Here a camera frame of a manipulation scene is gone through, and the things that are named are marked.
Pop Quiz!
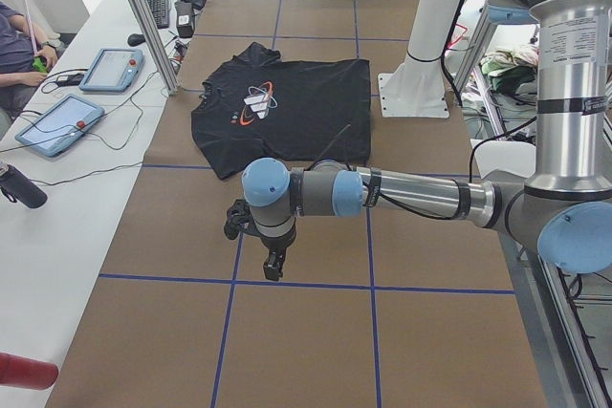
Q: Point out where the black computer mouse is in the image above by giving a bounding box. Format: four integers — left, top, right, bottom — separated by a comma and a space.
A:
127, 33, 145, 47

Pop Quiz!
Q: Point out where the black keyboard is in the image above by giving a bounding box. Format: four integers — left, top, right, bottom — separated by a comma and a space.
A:
145, 0, 170, 29

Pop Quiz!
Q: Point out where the black graphic t-shirt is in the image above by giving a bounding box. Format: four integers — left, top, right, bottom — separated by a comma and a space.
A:
191, 42, 371, 180

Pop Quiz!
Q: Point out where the near blue teach pendant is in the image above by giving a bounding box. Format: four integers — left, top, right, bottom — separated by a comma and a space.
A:
14, 95, 105, 158

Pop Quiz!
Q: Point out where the aluminium frame post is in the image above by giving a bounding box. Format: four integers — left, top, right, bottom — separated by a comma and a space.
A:
127, 0, 178, 96

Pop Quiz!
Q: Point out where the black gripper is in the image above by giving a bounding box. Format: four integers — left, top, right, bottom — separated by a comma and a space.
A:
262, 238, 290, 280

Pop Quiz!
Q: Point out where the far blue teach pendant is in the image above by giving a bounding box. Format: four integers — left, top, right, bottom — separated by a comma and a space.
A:
78, 48, 144, 93

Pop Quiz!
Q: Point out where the white plastic chair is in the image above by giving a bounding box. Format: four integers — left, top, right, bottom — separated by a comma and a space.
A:
472, 140, 536, 185

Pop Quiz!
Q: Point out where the blue teach pendant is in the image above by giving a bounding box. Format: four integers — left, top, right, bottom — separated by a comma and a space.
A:
78, 48, 144, 93
14, 95, 105, 158

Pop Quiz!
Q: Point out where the pile of clothes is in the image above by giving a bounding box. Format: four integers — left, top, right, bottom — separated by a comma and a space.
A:
479, 45, 539, 95

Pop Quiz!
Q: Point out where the red cylinder bottle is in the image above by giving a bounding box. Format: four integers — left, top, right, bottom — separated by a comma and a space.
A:
1, 353, 58, 390

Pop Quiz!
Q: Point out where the black power brick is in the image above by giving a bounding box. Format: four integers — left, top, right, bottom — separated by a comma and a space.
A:
174, 1, 195, 38

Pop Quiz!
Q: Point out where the seated person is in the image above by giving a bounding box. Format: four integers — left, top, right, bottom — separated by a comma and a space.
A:
1, 3, 58, 120

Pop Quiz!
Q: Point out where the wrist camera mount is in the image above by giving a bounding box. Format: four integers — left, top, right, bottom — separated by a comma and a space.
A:
224, 199, 259, 240

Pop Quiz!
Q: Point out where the black water bottle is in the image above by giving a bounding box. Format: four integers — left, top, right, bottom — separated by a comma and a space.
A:
1, 162, 48, 208

